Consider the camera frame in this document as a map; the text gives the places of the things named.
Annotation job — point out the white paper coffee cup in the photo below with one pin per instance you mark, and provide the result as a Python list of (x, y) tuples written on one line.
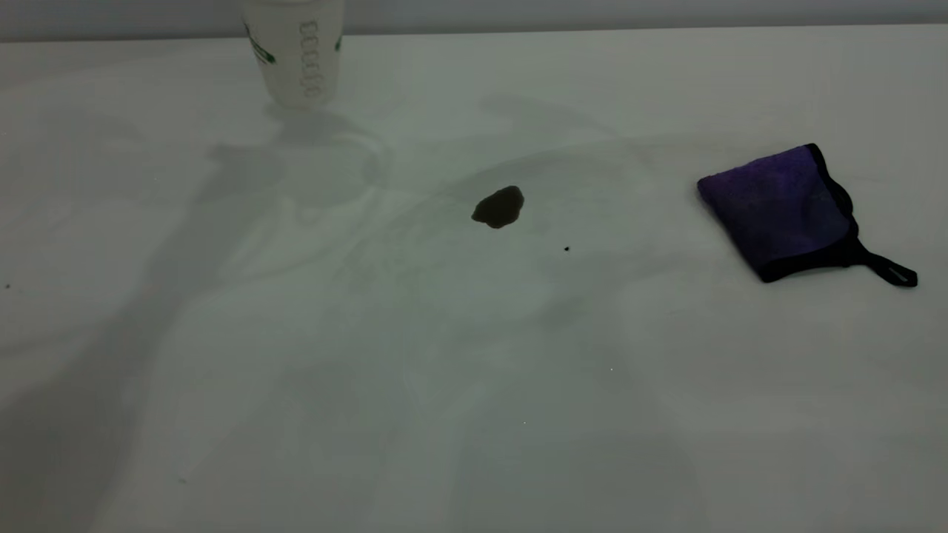
[(296, 52)]

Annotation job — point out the purple cloth with black trim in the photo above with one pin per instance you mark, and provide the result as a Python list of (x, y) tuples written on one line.
[(781, 207)]

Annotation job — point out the dark brown liquid spill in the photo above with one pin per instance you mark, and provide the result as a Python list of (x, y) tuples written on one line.
[(498, 207)]

